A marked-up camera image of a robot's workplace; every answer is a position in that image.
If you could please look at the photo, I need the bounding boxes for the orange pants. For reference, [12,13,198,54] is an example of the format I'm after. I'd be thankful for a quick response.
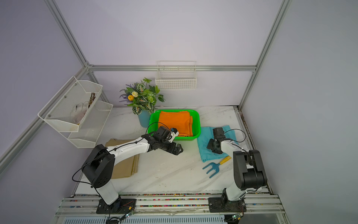
[158,111,193,137]

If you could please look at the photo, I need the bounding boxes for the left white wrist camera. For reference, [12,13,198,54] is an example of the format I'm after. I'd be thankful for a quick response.
[167,128,179,142]

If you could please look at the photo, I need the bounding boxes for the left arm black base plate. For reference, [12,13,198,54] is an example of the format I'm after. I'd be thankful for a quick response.
[96,198,137,214]

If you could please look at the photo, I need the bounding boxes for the white wire wall basket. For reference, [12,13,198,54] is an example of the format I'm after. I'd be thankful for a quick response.
[155,61,197,91]

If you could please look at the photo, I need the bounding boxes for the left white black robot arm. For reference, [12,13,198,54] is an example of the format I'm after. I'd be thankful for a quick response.
[79,126,183,208]

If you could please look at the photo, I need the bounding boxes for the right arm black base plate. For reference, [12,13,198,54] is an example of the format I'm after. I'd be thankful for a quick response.
[208,197,247,213]

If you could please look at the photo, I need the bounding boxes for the teal pants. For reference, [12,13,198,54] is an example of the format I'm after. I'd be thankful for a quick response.
[197,127,229,162]

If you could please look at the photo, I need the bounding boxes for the tan pants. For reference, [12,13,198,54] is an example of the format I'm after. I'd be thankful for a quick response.
[105,139,140,179]

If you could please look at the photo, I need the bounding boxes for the artificial plant in teal vase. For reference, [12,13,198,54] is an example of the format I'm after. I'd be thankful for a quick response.
[120,77,165,128]

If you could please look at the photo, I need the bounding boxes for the white mesh two-tier shelf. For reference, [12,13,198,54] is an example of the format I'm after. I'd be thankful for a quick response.
[38,76,113,148]

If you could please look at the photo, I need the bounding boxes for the teal yellow garden fork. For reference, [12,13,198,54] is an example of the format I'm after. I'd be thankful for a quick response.
[202,156,231,178]

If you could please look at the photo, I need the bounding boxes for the green plastic basket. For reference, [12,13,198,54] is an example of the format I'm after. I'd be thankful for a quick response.
[148,109,202,141]

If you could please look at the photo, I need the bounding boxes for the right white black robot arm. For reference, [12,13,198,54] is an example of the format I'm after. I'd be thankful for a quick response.
[207,127,268,203]

